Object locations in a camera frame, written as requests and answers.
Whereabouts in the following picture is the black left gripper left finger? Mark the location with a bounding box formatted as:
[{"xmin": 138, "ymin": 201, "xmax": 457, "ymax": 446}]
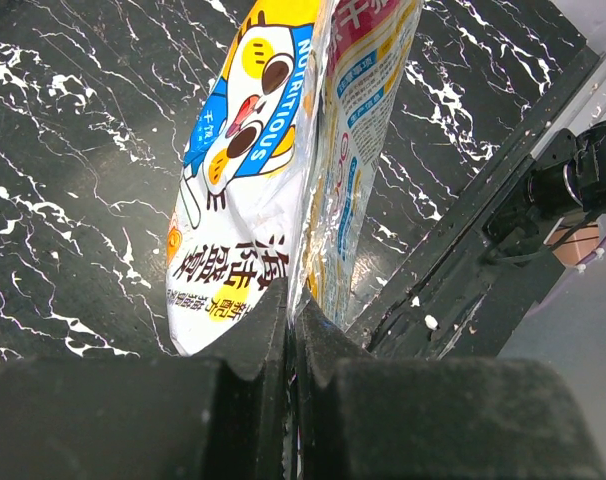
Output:
[{"xmin": 0, "ymin": 280, "xmax": 287, "ymax": 479}]

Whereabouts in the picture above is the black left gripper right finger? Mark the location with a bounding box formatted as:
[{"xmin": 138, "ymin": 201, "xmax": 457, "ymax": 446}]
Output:
[{"xmin": 292, "ymin": 294, "xmax": 606, "ymax": 479}]

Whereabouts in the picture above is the white cartoon pet food bag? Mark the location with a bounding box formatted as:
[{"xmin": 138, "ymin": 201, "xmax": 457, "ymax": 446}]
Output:
[{"xmin": 166, "ymin": 1, "xmax": 423, "ymax": 356}]

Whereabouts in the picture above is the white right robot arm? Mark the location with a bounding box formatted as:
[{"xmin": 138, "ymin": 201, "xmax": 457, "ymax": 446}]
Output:
[{"xmin": 484, "ymin": 121, "xmax": 606, "ymax": 263}]

